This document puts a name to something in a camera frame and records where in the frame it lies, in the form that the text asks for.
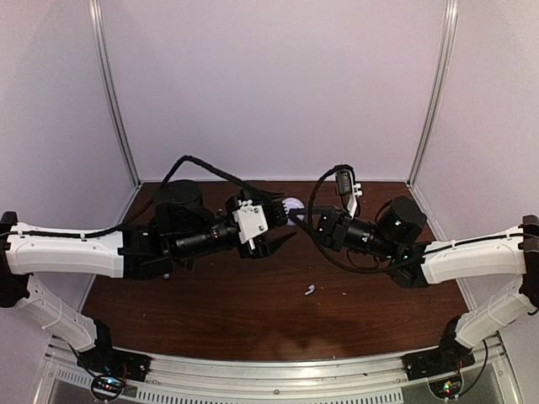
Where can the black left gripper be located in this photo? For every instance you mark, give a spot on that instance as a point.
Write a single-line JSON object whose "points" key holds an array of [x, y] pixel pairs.
{"points": [[266, 248]]}

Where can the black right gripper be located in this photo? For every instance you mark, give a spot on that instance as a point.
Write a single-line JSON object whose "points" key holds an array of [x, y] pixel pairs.
{"points": [[333, 226]]}

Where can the purple round charging case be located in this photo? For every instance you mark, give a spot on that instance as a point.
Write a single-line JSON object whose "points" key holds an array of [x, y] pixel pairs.
{"points": [[292, 203]]}

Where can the white purple earbud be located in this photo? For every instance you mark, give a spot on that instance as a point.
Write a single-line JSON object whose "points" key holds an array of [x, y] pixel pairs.
{"points": [[310, 290]]}

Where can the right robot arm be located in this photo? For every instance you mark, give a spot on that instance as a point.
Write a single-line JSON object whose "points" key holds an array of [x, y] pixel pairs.
{"points": [[393, 238]]}

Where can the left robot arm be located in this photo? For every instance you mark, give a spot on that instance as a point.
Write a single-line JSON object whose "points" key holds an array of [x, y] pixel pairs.
{"points": [[181, 230]]}

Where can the right circuit board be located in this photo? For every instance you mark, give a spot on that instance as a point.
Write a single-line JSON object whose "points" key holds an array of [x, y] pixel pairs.
{"points": [[446, 388]]}

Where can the circuit board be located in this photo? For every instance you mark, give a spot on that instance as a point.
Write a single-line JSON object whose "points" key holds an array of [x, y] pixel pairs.
{"points": [[446, 388], [106, 387]]}

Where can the left circuit board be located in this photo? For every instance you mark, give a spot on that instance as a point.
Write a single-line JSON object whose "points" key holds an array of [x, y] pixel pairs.
{"points": [[106, 387]]}

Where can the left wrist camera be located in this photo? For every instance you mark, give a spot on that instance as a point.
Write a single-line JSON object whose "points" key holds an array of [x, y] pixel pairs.
{"points": [[253, 219]]}

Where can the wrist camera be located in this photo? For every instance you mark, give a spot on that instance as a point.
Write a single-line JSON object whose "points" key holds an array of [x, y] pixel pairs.
{"points": [[348, 190], [253, 219]]}

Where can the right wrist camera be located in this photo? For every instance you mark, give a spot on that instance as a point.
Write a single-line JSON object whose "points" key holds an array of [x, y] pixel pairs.
{"points": [[348, 190]]}

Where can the front aluminium rail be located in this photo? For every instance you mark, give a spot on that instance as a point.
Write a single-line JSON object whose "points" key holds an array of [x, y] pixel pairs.
{"points": [[374, 379]]}

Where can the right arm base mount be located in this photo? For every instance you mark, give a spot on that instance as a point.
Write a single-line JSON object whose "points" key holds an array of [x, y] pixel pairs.
{"points": [[435, 361]]}

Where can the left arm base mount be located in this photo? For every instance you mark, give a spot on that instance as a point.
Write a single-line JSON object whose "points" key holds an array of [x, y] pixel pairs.
{"points": [[121, 364]]}

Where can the right aluminium frame post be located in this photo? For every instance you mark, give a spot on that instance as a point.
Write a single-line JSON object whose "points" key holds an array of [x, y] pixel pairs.
{"points": [[446, 48]]}

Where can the aluminium frame post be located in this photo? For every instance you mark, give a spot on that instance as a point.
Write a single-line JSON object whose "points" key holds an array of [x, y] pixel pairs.
{"points": [[112, 100], [446, 48]]}

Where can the left aluminium frame post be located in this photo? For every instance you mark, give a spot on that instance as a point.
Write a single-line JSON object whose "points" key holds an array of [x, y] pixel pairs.
{"points": [[112, 100]]}

